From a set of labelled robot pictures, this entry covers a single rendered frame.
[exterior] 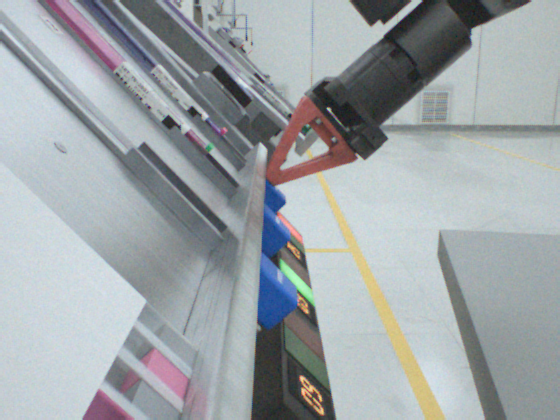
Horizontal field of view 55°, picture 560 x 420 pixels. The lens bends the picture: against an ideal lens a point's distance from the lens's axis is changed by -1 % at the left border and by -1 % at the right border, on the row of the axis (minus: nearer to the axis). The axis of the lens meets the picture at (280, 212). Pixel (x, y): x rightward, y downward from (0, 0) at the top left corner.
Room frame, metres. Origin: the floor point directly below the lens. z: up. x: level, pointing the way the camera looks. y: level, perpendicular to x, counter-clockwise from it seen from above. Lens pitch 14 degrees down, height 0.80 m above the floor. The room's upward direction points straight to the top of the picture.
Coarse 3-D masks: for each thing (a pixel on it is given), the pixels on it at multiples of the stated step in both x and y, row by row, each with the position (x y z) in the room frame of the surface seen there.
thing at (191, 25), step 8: (160, 0) 0.76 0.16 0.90; (168, 0) 0.76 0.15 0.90; (168, 8) 0.76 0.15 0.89; (176, 8) 0.76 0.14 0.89; (176, 16) 0.76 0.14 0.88; (184, 16) 0.76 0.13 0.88; (184, 24) 0.76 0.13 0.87; (192, 24) 0.76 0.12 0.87; (192, 32) 0.76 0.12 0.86; (200, 32) 0.76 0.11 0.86; (208, 40) 0.76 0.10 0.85; (216, 48) 0.76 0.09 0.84; (224, 56) 0.76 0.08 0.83; (232, 64) 0.76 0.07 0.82; (240, 64) 0.77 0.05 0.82; (240, 72) 0.76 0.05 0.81; (248, 72) 0.76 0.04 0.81; (248, 80) 0.76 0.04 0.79; (256, 80) 0.76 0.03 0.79; (264, 88) 0.76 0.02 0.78; (304, 128) 0.75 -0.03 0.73
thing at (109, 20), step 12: (84, 0) 0.47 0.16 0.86; (96, 0) 0.47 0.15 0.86; (96, 12) 0.47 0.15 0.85; (108, 12) 0.47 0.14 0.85; (108, 24) 0.47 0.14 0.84; (120, 24) 0.47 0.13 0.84; (120, 36) 0.47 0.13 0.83; (132, 36) 0.48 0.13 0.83; (132, 48) 0.47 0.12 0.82; (144, 60) 0.47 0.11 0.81; (216, 132) 0.47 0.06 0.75
